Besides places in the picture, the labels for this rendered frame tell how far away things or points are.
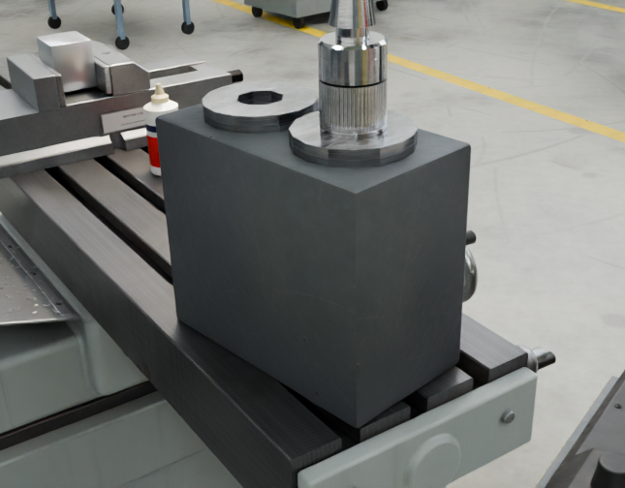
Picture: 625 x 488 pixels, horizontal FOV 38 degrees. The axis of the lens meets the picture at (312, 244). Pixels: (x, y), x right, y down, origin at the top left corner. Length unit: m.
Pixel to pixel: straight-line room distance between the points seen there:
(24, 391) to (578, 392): 1.55
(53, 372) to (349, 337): 0.47
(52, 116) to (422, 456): 0.68
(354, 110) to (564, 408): 1.69
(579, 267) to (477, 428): 2.14
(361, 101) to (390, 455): 0.26
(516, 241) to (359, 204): 2.40
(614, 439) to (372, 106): 0.69
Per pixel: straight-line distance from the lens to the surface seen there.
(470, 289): 1.47
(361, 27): 0.61
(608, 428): 1.22
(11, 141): 1.17
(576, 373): 2.36
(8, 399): 1.02
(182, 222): 0.74
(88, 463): 1.09
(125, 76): 1.19
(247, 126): 0.67
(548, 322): 2.55
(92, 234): 0.98
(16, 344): 1.02
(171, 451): 1.14
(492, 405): 0.73
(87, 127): 1.19
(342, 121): 0.62
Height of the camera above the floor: 1.32
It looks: 27 degrees down
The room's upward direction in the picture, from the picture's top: 2 degrees counter-clockwise
